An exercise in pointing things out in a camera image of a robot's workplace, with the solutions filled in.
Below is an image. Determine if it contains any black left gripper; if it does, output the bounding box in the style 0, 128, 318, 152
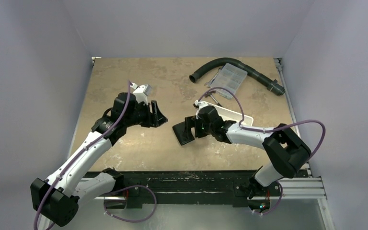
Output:
125, 100, 167, 127

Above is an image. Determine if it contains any black leather card holder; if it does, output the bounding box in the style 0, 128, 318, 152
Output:
172, 121, 195, 146

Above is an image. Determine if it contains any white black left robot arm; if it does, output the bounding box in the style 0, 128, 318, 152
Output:
30, 90, 168, 230

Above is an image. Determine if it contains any silver open-end wrench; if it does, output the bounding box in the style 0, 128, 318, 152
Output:
204, 71, 219, 88

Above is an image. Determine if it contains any clear plastic compartment box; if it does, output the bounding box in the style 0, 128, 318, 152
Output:
211, 63, 247, 100

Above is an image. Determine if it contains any small black-handled hammer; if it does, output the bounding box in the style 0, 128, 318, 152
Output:
204, 91, 222, 107

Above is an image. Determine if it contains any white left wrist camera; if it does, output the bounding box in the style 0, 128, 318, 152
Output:
133, 84, 152, 105

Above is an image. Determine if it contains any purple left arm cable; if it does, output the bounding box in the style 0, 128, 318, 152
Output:
33, 80, 157, 230

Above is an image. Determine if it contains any grey corrugated drain hose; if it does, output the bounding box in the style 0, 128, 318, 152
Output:
189, 57, 286, 96

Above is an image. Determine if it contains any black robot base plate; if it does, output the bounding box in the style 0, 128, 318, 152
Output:
60, 170, 309, 210

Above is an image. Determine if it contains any aluminium frame rail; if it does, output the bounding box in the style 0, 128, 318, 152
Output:
37, 177, 335, 230

